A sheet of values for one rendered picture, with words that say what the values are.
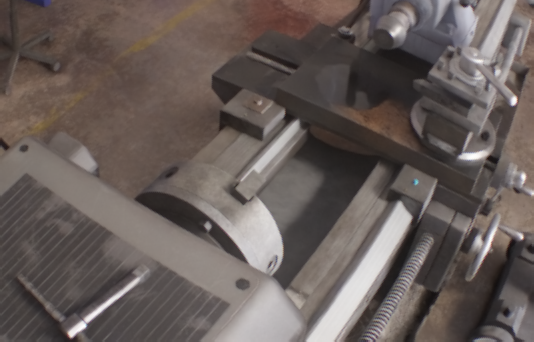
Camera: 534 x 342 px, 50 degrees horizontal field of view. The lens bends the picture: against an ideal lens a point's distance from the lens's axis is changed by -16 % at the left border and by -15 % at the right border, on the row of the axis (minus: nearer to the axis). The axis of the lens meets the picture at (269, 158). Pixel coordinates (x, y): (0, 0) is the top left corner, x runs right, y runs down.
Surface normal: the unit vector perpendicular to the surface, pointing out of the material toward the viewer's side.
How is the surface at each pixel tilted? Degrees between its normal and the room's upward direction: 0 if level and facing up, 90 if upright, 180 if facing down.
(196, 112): 0
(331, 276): 0
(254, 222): 43
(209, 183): 1
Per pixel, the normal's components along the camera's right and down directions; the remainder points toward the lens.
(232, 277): 0.09, -0.72
